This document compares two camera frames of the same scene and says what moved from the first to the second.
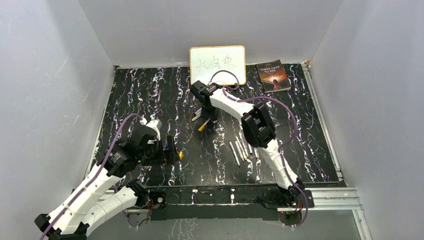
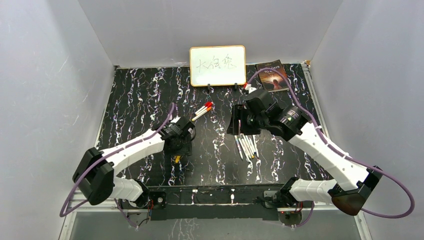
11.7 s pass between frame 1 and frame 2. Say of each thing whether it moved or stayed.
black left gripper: moved
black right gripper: moved
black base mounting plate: stayed
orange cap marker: moved
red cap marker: moved
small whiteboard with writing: stayed
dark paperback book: stayed
